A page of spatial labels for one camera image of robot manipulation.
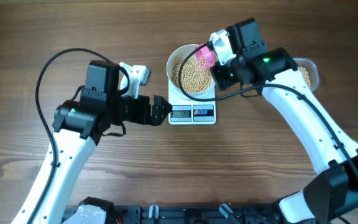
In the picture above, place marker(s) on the white kitchen scale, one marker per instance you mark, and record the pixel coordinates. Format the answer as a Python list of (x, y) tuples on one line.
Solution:
[(188, 112)]

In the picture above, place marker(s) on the pink measuring scoop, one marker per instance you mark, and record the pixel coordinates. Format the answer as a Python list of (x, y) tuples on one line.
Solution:
[(206, 58)]

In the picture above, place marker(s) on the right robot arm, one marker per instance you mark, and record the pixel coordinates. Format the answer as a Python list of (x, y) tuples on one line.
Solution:
[(243, 57)]

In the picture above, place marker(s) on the pile of dried soybeans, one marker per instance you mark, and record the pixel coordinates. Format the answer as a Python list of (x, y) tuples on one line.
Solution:
[(305, 75)]

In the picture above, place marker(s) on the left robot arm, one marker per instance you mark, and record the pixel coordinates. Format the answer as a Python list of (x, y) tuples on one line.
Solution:
[(77, 128)]

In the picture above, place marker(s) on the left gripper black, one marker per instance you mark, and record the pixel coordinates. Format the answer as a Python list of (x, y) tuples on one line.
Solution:
[(143, 117)]

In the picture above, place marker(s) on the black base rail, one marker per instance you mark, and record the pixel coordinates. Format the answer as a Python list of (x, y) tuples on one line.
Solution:
[(134, 214)]

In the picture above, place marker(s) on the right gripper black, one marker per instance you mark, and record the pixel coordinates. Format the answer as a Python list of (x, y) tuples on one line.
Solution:
[(217, 71)]

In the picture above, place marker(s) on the clear plastic container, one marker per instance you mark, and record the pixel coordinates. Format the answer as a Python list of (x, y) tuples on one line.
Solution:
[(311, 68)]

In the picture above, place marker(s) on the soybeans in white bowl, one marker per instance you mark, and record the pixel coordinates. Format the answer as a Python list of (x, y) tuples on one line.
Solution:
[(193, 78)]

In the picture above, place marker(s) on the white bowl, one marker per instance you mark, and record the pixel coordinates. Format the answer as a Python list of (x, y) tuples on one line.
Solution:
[(181, 53)]

